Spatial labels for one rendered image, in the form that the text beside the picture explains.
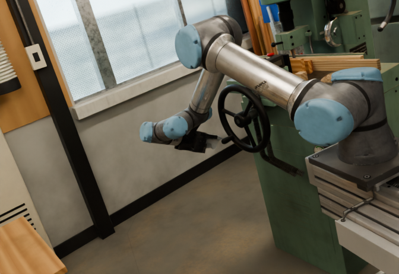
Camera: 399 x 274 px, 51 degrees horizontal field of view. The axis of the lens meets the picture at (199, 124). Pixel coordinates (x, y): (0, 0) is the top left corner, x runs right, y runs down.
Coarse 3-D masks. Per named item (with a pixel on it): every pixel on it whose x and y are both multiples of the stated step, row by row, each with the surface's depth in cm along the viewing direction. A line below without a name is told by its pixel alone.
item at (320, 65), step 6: (312, 60) 171; (318, 60) 168; (324, 60) 166; (330, 60) 163; (336, 60) 161; (342, 60) 159; (348, 60) 156; (354, 60) 154; (360, 60) 152; (366, 60) 150; (372, 60) 148; (378, 60) 147; (318, 66) 169; (324, 66) 166; (330, 66) 164; (336, 66) 162; (342, 66) 159; (348, 66) 157; (354, 66) 155; (360, 66) 153; (366, 66) 151; (372, 66) 149; (378, 66) 148
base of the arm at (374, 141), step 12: (384, 120) 105; (360, 132) 105; (372, 132) 104; (384, 132) 105; (348, 144) 107; (360, 144) 105; (372, 144) 104; (384, 144) 104; (396, 144) 106; (348, 156) 108; (360, 156) 105; (372, 156) 104; (384, 156) 104
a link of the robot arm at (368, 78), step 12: (336, 72) 106; (348, 72) 103; (360, 72) 100; (372, 72) 100; (360, 84) 100; (372, 84) 100; (372, 96) 100; (372, 108) 100; (384, 108) 104; (372, 120) 103
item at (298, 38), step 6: (294, 30) 172; (300, 30) 174; (306, 30) 176; (276, 36) 175; (282, 36) 172; (288, 36) 170; (294, 36) 172; (300, 36) 174; (306, 36) 176; (288, 42) 171; (294, 42) 173; (300, 42) 175; (306, 42) 177; (282, 48) 175; (288, 48) 172
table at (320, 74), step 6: (312, 72) 169; (318, 72) 167; (324, 72) 165; (330, 72) 162; (312, 78) 161; (318, 78) 159; (228, 84) 195; (240, 84) 188; (330, 84) 148; (246, 102) 173; (264, 102) 164; (270, 102) 162
